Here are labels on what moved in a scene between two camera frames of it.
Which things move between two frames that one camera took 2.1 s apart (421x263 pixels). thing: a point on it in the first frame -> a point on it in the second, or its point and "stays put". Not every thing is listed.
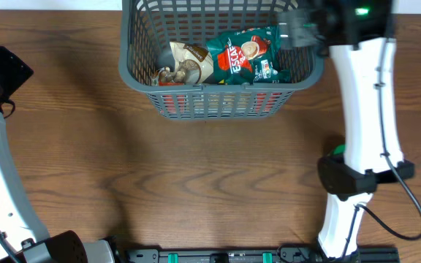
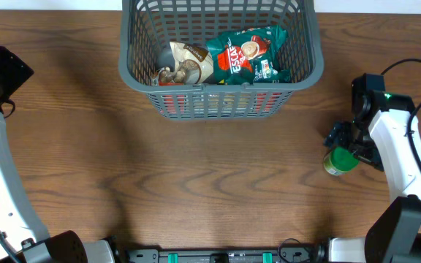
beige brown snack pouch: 194,65 stays put
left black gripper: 12,67 stays put
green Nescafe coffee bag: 247,56 stays put
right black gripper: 297,28 -> 347,139
